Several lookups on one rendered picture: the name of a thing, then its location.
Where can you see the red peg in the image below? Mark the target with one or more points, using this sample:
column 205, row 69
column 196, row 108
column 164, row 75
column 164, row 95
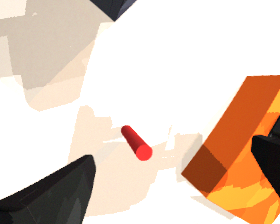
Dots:
column 138, row 145

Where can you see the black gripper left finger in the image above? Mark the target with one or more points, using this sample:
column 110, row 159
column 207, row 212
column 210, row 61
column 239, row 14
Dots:
column 60, row 198

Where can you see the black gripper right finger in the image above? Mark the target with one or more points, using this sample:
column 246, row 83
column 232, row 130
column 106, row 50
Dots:
column 266, row 151

